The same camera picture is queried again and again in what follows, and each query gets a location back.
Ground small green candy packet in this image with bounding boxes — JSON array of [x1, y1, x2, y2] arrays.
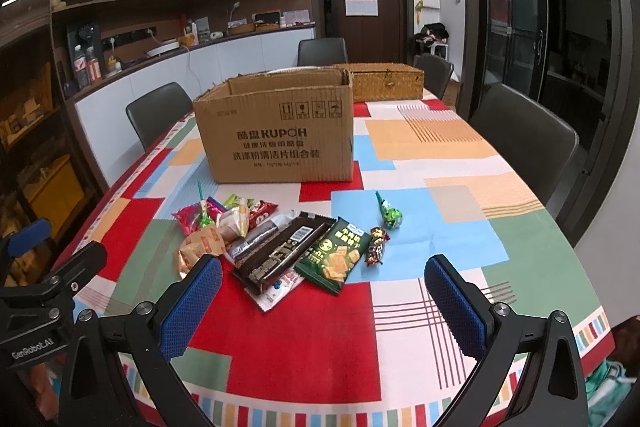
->
[[222, 193, 255, 209]]

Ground brown cardboard box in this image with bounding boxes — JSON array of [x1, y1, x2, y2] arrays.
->
[[193, 67, 354, 184]]

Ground green cracker snack bag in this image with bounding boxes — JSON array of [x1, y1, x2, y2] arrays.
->
[[294, 218, 370, 296]]

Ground dark chair far end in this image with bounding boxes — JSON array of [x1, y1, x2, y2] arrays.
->
[[297, 37, 348, 67]]

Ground dark chair left near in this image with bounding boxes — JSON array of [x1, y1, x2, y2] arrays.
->
[[125, 82, 193, 152]]

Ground white red snack packet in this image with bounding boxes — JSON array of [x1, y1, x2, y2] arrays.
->
[[246, 269, 304, 312]]

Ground green yellow lollipop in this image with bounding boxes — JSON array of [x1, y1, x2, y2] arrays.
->
[[198, 182, 214, 229]]

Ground woven wicker basket box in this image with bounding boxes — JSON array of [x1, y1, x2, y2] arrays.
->
[[336, 63, 424, 102]]

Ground colourful patterned tablecloth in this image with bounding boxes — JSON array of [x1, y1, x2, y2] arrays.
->
[[76, 96, 613, 426]]

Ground dark chair right far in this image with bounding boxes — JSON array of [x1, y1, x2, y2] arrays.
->
[[413, 53, 454, 98]]

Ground dark chair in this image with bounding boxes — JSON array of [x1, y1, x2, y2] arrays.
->
[[413, 53, 454, 98], [469, 83, 579, 204], [125, 82, 193, 152]]

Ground dark brown chocolate bar packet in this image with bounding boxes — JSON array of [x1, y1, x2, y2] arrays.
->
[[232, 211, 336, 296]]

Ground black glass cabinet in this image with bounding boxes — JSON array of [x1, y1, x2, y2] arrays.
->
[[458, 0, 639, 244]]

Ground dark chair right near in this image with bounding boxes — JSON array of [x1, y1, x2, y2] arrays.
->
[[469, 83, 579, 204]]

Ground small dark candy wrapper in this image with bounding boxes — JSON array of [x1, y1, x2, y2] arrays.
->
[[366, 227, 390, 267]]

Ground red brown candy packet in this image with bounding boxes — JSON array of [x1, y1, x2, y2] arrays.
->
[[248, 199, 278, 230]]

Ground clear wrapped pastry packet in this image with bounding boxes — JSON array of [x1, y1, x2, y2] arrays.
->
[[216, 197, 250, 244]]

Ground white counter cabinets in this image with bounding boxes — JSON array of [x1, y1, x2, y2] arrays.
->
[[72, 26, 317, 188]]

